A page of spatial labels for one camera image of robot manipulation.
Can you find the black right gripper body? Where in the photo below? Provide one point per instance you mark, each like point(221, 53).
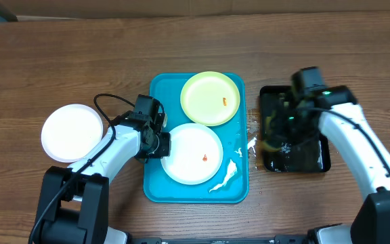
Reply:
point(284, 119)

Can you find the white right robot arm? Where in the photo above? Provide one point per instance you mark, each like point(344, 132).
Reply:
point(336, 114)

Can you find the blue plastic tray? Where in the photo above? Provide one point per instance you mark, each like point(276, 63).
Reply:
point(231, 183)

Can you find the black rail at table edge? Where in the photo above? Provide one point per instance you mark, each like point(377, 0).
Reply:
point(278, 239)

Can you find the white plate with red stain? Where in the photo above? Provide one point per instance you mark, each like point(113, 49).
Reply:
point(71, 132)

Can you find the black water tray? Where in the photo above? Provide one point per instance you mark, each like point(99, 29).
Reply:
point(311, 157)

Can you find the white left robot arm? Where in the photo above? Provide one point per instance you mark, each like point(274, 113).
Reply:
point(73, 204)

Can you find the yellow-green plate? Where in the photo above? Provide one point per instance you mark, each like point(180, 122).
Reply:
point(210, 98)

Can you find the green yellow sponge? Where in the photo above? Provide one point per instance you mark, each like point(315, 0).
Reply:
point(271, 135)

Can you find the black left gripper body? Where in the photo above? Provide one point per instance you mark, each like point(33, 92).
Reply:
point(161, 147)

